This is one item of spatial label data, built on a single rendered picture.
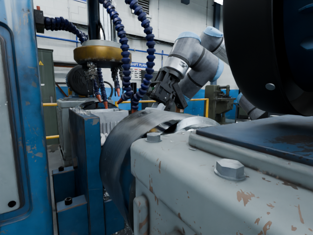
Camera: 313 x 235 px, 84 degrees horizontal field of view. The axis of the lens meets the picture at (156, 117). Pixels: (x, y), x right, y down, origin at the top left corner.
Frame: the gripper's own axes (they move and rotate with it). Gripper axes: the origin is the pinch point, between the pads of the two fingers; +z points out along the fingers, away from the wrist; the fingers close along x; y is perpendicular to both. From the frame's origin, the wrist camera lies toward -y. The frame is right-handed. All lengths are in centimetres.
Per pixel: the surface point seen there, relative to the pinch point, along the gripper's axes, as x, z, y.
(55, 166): -54, 40, 12
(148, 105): -470, -106, -250
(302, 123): 46.3, -2.1, 13.6
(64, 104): -49, 7, 24
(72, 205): 7.1, 29.1, 17.0
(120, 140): 22.7, 8.3, 20.2
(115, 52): 3.1, -12.4, 24.5
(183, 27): -521, -469, -268
